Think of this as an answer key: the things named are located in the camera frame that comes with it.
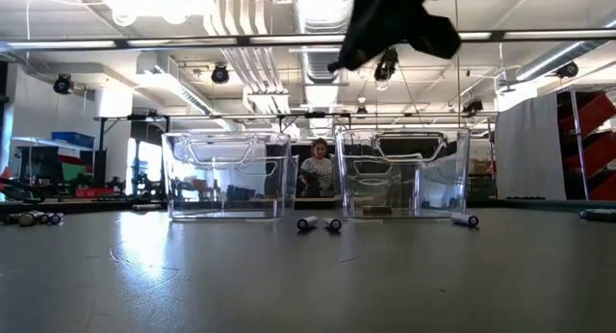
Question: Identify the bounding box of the red tray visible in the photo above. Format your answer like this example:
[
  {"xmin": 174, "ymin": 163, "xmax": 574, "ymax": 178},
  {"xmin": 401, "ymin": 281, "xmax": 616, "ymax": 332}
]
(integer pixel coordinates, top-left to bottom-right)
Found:
[{"xmin": 74, "ymin": 186, "xmax": 116, "ymax": 198}]

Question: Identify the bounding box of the red shelf rack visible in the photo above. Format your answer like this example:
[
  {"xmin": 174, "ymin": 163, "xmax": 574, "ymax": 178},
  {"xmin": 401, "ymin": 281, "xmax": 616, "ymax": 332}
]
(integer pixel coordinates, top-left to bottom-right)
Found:
[{"xmin": 556, "ymin": 86, "xmax": 616, "ymax": 202}]

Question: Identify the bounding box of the person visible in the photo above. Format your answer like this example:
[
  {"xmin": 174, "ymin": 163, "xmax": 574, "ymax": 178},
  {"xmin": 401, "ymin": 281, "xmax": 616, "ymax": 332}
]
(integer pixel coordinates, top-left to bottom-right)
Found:
[{"xmin": 297, "ymin": 138, "xmax": 338, "ymax": 198}]

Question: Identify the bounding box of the thin hanging cable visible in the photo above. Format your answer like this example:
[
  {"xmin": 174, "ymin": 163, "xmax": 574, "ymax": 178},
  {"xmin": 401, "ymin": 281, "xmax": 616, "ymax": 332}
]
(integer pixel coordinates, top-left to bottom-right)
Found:
[{"xmin": 453, "ymin": 0, "xmax": 463, "ymax": 130}]

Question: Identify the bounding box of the black partition panel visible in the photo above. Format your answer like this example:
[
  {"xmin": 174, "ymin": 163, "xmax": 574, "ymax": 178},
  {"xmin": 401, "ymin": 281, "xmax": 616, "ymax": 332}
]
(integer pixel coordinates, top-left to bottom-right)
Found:
[{"xmin": 267, "ymin": 135, "xmax": 440, "ymax": 199}]

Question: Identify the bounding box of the green box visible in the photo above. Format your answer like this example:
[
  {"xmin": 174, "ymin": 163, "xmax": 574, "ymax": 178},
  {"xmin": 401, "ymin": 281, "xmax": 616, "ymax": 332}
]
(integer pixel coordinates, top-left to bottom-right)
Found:
[{"xmin": 60, "ymin": 162, "xmax": 89, "ymax": 183}]

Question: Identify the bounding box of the silver ceiling duct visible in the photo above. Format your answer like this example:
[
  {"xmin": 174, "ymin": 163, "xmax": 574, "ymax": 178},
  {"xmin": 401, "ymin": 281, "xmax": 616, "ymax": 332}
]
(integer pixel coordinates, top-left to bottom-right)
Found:
[{"xmin": 291, "ymin": 0, "xmax": 360, "ymax": 138}]

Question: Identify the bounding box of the black aluminium table frame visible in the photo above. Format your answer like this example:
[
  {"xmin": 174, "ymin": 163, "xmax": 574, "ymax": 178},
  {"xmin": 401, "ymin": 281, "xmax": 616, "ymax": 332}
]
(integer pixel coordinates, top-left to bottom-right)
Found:
[{"xmin": 0, "ymin": 196, "xmax": 616, "ymax": 214}]

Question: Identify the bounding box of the black ceiling spotlight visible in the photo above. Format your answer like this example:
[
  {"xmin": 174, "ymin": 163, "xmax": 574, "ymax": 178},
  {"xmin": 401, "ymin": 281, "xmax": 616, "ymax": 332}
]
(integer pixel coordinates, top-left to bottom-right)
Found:
[
  {"xmin": 462, "ymin": 97, "xmax": 485, "ymax": 115},
  {"xmin": 555, "ymin": 61, "xmax": 580, "ymax": 80},
  {"xmin": 210, "ymin": 63, "xmax": 231, "ymax": 86},
  {"xmin": 373, "ymin": 48, "xmax": 400, "ymax": 83},
  {"xmin": 52, "ymin": 72, "xmax": 76, "ymax": 96}
]

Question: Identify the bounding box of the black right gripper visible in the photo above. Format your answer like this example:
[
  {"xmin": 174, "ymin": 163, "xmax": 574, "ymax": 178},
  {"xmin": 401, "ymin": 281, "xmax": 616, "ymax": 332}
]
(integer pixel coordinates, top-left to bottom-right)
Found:
[{"xmin": 326, "ymin": 0, "xmax": 463, "ymax": 75}]

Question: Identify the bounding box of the clear plastic bin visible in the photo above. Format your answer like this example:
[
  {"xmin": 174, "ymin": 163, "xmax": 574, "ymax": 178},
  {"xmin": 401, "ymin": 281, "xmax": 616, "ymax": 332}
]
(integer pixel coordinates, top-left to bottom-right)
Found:
[
  {"xmin": 161, "ymin": 130, "xmax": 299, "ymax": 222},
  {"xmin": 335, "ymin": 127, "xmax": 472, "ymax": 222}
]

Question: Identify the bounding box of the black cable loop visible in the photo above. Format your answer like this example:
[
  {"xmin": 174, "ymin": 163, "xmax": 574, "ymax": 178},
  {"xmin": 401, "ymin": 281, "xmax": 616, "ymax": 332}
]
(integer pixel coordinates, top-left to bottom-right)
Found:
[{"xmin": 0, "ymin": 176, "xmax": 45, "ymax": 204}]

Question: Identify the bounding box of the blue storage crate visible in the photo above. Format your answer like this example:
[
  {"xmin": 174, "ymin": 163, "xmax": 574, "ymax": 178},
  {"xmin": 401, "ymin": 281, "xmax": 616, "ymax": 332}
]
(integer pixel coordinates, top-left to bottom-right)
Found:
[{"xmin": 50, "ymin": 130, "xmax": 96, "ymax": 149}]

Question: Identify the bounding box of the black overhead frame bar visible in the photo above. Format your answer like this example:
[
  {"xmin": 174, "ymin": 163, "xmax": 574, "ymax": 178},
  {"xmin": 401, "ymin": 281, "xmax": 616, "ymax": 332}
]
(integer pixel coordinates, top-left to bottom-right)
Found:
[{"xmin": 0, "ymin": 30, "xmax": 616, "ymax": 50}]

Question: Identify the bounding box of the white table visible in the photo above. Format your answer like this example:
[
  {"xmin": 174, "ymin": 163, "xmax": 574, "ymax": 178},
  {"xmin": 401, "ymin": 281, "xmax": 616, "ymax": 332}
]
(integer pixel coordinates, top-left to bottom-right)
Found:
[{"xmin": 9, "ymin": 135, "xmax": 96, "ymax": 154}]

